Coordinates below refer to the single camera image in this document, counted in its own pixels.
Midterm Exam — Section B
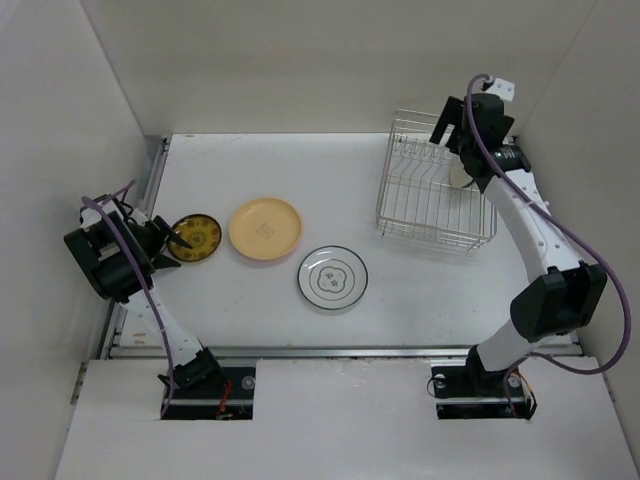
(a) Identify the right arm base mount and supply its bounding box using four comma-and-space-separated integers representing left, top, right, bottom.
427, 364, 538, 420

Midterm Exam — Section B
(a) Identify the white green-rimmed plate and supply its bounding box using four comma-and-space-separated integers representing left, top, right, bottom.
296, 245, 369, 312

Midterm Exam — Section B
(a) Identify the aluminium front rail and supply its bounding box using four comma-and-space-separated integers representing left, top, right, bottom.
107, 343, 584, 359

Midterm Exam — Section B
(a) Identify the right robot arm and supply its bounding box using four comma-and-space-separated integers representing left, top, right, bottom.
430, 93, 607, 394

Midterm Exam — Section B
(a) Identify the wire dish rack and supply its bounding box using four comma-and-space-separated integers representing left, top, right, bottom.
376, 110, 498, 251

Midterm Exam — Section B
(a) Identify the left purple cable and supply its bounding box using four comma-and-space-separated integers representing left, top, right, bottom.
82, 179, 179, 419

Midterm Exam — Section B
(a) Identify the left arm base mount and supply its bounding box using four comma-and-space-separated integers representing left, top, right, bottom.
160, 362, 256, 421

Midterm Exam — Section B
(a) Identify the cream plate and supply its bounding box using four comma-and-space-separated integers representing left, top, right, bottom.
449, 159, 475, 189

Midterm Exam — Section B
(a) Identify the yellow plate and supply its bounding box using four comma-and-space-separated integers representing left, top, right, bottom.
228, 197, 303, 261

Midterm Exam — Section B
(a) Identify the pink plate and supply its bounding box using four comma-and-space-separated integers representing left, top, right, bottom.
239, 252, 292, 268

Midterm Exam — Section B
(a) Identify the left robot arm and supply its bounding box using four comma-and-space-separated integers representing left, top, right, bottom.
64, 194, 227, 397

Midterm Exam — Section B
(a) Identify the small brown patterned plate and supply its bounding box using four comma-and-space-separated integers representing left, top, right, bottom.
168, 214, 222, 263

